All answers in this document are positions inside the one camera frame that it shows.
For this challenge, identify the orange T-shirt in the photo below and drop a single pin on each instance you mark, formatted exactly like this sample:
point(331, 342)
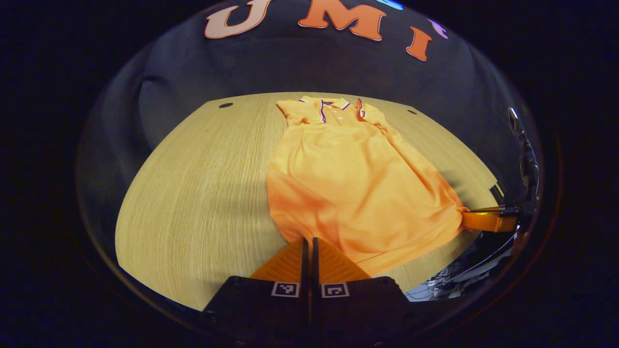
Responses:
point(348, 183)

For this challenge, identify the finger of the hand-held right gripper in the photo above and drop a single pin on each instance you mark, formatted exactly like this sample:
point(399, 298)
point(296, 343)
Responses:
point(488, 221)

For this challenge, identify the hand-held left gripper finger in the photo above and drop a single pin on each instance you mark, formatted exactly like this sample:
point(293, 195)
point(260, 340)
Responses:
point(315, 266)
point(305, 266)

